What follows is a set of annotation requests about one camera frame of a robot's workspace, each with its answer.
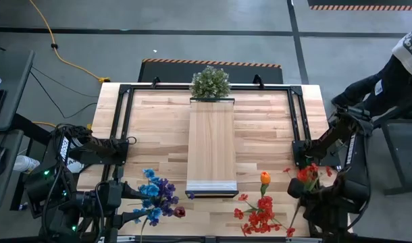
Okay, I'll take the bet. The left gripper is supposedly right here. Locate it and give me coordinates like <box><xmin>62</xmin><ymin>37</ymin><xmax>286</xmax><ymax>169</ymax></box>
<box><xmin>93</xmin><ymin>180</ymin><xmax>149</xmax><ymax>243</ymax></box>

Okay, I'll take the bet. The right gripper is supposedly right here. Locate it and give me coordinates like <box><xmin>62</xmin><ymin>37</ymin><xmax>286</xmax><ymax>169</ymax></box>
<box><xmin>287</xmin><ymin>178</ymin><xmax>351</xmax><ymax>237</ymax></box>

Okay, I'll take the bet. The small red artificial flower bunch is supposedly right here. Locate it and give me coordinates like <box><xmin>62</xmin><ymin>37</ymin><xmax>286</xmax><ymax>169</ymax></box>
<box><xmin>282</xmin><ymin>163</ymin><xmax>334</xmax><ymax>234</ymax></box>

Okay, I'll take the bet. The blue artificial flower bunch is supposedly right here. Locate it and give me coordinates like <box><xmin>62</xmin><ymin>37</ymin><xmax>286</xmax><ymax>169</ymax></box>
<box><xmin>131</xmin><ymin>168</ymin><xmax>163</xmax><ymax>243</ymax></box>

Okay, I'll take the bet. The orange artificial tulip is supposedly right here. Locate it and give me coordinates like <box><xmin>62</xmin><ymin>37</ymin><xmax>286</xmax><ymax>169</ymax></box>
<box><xmin>259</xmin><ymin>171</ymin><xmax>272</xmax><ymax>200</ymax></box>

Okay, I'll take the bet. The purple artificial flower bunch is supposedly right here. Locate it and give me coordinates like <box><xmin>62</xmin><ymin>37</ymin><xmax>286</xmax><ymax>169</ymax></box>
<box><xmin>157</xmin><ymin>178</ymin><xmax>196</xmax><ymax>217</ymax></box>

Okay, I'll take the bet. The large red artificial flower bunch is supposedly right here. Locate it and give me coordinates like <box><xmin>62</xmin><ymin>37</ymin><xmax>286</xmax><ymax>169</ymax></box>
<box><xmin>233</xmin><ymin>193</ymin><xmax>297</xmax><ymax>238</ymax></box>

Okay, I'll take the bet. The white box with logo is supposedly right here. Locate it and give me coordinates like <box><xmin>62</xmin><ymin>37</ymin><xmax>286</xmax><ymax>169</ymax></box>
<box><xmin>66</xmin><ymin>157</ymin><xmax>86</xmax><ymax>174</ymax></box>

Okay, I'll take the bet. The white plastic bottle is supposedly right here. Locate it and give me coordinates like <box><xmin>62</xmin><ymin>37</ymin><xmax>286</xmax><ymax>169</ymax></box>
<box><xmin>14</xmin><ymin>155</ymin><xmax>41</xmax><ymax>173</ymax></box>

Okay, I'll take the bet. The potted green bushy plant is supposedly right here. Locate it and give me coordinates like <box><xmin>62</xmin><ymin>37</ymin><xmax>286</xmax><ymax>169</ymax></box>
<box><xmin>189</xmin><ymin>65</ymin><xmax>232</xmax><ymax>99</ymax></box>

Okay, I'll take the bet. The person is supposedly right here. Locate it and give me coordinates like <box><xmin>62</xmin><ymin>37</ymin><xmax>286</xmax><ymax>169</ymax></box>
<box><xmin>330</xmin><ymin>26</ymin><xmax>412</xmax><ymax>118</ymax></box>

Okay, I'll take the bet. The grey workstation desk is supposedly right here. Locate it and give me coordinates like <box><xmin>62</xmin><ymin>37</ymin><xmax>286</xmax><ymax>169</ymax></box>
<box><xmin>0</xmin><ymin>49</ymin><xmax>57</xmax><ymax>212</ymax></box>

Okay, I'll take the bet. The wooden shelf with black frame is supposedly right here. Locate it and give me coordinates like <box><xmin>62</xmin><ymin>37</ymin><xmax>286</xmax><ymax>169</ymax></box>
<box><xmin>184</xmin><ymin>97</ymin><xmax>240</xmax><ymax>199</ymax></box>

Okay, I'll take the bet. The black metal table frame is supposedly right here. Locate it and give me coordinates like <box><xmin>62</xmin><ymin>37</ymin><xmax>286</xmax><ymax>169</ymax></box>
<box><xmin>62</xmin><ymin>82</ymin><xmax>355</xmax><ymax>243</ymax></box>

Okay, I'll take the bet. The yellow power cable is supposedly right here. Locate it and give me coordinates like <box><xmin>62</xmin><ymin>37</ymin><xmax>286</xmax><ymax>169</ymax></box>
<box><xmin>28</xmin><ymin>0</ymin><xmax>111</xmax><ymax>84</ymax></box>
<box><xmin>32</xmin><ymin>121</ymin><xmax>93</xmax><ymax>132</ymax></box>

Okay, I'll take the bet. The thin black floor cable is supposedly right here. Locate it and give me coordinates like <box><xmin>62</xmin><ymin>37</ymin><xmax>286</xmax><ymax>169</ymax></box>
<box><xmin>29</xmin><ymin>65</ymin><xmax>99</xmax><ymax>99</ymax></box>
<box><xmin>28</xmin><ymin>70</ymin><xmax>99</xmax><ymax>119</ymax></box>

